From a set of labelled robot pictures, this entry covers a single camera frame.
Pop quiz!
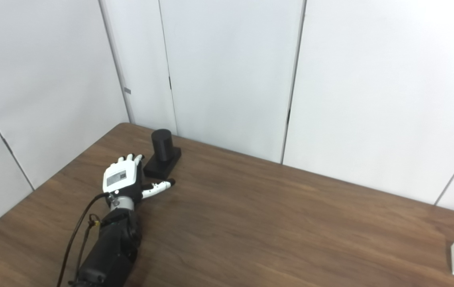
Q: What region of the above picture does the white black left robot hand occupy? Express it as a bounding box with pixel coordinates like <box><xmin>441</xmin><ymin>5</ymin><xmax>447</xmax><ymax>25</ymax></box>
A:
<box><xmin>102</xmin><ymin>154</ymin><xmax>176</xmax><ymax>199</ymax></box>

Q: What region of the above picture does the black peg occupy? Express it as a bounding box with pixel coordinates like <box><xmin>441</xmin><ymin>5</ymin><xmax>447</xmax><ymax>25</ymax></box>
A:
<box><xmin>143</xmin><ymin>129</ymin><xmax>182</xmax><ymax>179</ymax></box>

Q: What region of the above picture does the thin wire on left arm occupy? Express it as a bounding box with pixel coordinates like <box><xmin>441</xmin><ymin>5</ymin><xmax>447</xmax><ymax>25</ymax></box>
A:
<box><xmin>76</xmin><ymin>214</ymin><xmax>102</xmax><ymax>279</ymax></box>

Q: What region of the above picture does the thick black left wrist cable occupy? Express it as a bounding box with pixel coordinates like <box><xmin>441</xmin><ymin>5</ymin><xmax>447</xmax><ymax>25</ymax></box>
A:
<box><xmin>56</xmin><ymin>193</ymin><xmax>110</xmax><ymax>287</ymax></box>

